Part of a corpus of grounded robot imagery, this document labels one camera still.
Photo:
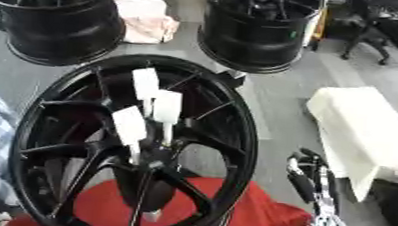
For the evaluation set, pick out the pale pink cloth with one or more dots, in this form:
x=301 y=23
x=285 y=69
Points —
x=147 y=23

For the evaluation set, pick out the white covered box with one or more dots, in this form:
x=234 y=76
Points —
x=362 y=129

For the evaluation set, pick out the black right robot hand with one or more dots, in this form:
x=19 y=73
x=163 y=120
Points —
x=303 y=187

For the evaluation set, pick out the black spoked wheel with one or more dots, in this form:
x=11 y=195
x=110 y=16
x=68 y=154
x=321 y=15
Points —
x=239 y=128

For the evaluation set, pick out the black wheel rim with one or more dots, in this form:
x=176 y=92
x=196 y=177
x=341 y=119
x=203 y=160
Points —
x=62 y=28
x=248 y=38

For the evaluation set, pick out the black office chair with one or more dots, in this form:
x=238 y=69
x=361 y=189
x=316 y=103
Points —
x=384 y=21

